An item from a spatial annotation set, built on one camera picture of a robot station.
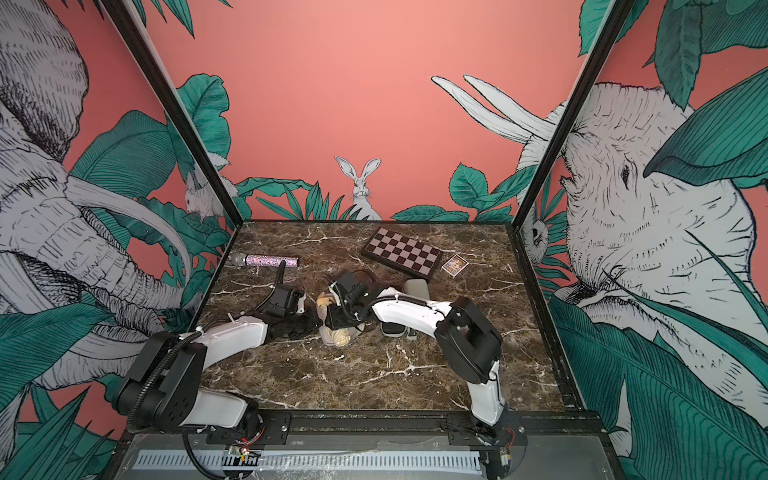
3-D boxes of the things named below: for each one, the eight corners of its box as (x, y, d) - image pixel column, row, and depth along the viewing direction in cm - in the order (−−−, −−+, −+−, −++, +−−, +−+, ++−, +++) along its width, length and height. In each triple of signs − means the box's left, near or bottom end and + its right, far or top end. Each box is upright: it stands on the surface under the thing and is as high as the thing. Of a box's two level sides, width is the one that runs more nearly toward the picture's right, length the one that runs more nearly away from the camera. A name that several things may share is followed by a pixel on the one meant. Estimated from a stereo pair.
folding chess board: (363, 255, 113) (362, 250, 110) (378, 232, 121) (378, 227, 118) (430, 281, 106) (431, 276, 103) (442, 254, 113) (443, 249, 111)
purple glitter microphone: (234, 267, 108) (229, 260, 105) (238, 259, 111) (234, 252, 108) (295, 272, 107) (292, 265, 104) (298, 263, 110) (295, 256, 107)
